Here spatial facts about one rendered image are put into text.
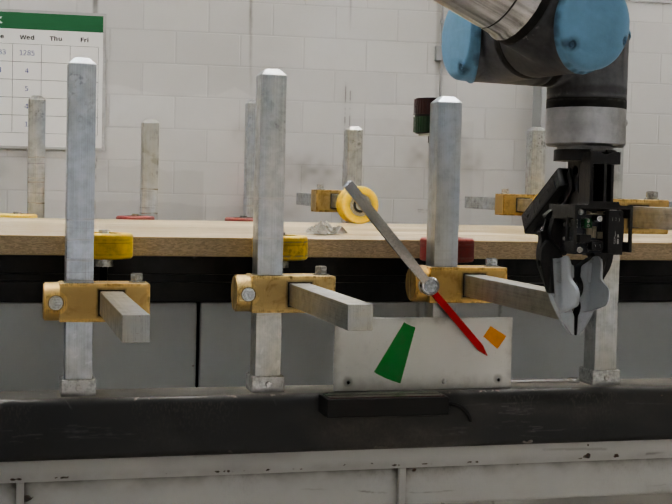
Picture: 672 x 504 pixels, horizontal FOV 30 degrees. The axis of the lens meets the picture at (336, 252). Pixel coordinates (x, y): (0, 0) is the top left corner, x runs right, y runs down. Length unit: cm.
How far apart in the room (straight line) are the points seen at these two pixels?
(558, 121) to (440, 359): 47
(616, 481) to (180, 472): 65
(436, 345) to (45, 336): 57
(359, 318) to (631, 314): 81
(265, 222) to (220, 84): 722
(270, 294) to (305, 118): 729
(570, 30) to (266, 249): 62
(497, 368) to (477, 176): 746
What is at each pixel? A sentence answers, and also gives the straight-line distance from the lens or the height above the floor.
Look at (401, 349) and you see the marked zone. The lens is 173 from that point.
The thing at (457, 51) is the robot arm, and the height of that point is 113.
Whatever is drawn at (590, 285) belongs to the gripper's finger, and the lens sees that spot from 147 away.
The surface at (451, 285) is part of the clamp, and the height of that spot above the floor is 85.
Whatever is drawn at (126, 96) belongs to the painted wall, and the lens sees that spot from 884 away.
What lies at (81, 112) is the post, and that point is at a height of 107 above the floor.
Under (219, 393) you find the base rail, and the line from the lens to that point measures 168.
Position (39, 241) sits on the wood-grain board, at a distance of 180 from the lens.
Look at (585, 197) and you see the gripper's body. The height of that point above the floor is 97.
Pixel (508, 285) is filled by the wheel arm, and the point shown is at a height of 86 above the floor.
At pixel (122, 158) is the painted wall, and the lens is 882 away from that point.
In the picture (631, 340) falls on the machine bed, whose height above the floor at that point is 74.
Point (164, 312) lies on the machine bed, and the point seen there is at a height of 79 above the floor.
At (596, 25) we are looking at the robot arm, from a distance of 124.
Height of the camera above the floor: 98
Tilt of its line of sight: 3 degrees down
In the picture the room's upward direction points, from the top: 1 degrees clockwise
